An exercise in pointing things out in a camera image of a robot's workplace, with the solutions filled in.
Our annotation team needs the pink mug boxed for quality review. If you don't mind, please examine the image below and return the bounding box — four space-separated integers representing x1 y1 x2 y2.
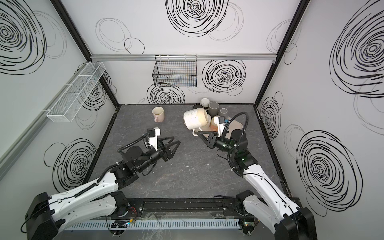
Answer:
152 107 165 123

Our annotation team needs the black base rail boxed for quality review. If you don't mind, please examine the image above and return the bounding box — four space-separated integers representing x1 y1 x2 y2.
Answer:
124 195 245 219

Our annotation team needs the white wire shelf basket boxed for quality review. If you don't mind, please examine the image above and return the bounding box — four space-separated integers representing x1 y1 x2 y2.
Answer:
47 62 107 123

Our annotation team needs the wide grey mug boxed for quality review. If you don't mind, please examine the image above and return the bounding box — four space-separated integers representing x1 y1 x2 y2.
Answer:
208 101 220 117

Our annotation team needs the tall grey mug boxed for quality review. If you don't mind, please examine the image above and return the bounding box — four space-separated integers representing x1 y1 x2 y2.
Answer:
218 108 228 118

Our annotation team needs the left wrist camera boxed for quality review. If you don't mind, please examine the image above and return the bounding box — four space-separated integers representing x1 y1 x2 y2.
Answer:
145 127 161 151

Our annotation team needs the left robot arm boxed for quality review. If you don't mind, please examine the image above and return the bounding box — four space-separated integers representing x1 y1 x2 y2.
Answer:
20 133 181 240

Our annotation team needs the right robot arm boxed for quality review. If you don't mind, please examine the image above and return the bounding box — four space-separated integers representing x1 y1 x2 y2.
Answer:
197 130 318 240

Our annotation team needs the speckled cream mug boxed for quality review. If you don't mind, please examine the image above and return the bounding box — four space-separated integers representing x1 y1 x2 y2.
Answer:
183 108 209 137

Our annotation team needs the small white mug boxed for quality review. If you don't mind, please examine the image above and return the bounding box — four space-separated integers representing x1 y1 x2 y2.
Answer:
200 98 210 109

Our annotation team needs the white slotted cable duct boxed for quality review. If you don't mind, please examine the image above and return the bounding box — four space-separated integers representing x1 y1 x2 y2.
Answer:
67 219 241 231

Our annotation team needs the orange and cream mug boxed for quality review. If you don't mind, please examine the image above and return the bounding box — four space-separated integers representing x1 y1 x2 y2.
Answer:
210 115 220 131

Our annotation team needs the black wire basket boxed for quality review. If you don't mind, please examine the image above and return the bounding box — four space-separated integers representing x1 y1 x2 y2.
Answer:
152 55 198 87

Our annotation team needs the black mug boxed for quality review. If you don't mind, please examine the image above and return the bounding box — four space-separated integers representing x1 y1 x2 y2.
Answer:
193 104 203 110

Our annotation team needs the beige plastic tray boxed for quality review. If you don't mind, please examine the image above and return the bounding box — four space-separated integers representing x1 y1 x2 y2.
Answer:
188 116 243 139

